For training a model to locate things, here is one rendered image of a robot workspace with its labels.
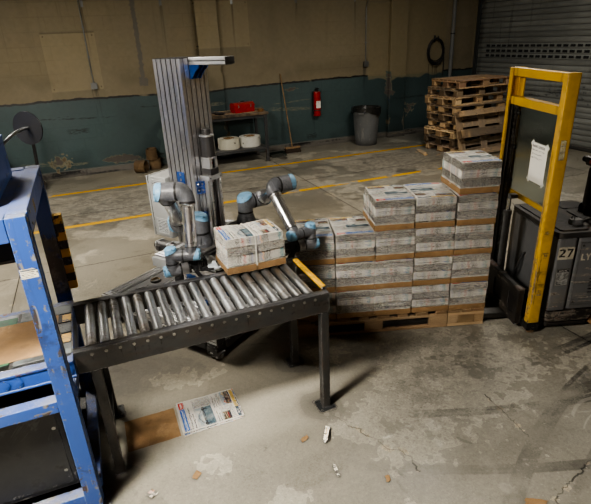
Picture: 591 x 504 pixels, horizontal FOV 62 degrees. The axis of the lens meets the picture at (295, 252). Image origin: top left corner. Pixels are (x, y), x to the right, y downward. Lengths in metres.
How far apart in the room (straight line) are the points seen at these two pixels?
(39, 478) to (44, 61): 7.65
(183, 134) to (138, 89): 6.14
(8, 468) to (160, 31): 7.99
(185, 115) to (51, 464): 2.18
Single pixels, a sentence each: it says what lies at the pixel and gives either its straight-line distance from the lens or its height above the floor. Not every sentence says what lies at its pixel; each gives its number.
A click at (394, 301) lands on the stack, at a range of 3.83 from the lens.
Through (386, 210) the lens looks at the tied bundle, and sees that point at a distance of 3.52.
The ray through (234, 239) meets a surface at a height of 1.03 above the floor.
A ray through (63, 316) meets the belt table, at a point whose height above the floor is 0.80.
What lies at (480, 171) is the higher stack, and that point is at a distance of 3.67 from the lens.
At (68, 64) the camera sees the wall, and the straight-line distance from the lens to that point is 9.57.
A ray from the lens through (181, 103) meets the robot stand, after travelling 3.50.
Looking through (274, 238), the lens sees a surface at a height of 0.99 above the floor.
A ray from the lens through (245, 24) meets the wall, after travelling 10.03.
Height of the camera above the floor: 2.12
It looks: 23 degrees down
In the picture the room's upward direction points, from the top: 3 degrees counter-clockwise
